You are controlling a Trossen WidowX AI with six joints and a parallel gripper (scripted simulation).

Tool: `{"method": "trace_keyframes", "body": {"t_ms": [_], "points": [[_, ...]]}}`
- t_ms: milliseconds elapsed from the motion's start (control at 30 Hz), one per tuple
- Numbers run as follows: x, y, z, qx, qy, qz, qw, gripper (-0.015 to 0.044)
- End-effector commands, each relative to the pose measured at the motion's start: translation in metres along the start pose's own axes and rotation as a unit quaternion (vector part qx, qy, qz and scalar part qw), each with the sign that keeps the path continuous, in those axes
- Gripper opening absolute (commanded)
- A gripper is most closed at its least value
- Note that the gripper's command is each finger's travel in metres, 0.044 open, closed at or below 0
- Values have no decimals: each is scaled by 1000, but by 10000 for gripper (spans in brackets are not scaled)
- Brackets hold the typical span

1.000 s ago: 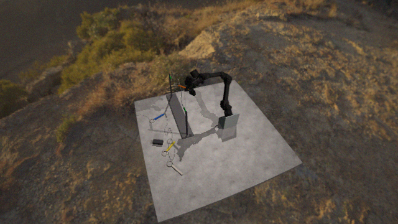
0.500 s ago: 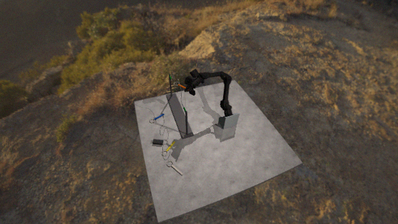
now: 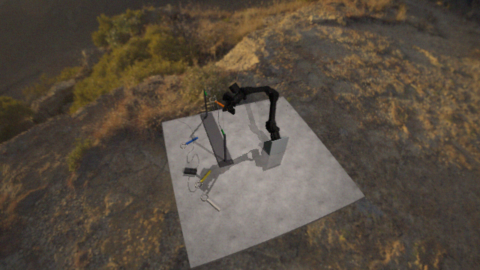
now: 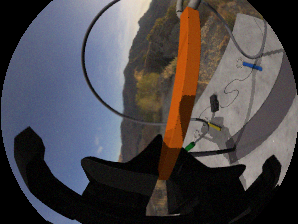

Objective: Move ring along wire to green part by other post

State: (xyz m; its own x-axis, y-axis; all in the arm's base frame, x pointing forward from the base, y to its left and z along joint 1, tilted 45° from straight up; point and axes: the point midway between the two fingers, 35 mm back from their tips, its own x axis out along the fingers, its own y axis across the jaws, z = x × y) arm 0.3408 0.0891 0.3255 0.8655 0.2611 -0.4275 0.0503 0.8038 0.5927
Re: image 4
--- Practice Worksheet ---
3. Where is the orange handle with dark loop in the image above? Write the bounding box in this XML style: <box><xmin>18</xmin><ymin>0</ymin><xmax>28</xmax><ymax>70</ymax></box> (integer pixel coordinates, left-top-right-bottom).
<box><xmin>158</xmin><ymin>0</ymin><xmax>201</xmax><ymax>180</ymax></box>

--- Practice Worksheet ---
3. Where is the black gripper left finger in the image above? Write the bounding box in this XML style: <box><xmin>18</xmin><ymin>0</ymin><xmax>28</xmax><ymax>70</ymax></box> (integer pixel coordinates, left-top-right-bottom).
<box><xmin>81</xmin><ymin>135</ymin><xmax>162</xmax><ymax>208</ymax></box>

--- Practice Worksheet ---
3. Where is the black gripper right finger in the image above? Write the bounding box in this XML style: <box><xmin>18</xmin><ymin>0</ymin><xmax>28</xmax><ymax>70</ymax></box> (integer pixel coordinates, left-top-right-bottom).
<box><xmin>165</xmin><ymin>148</ymin><xmax>246</xmax><ymax>214</ymax></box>

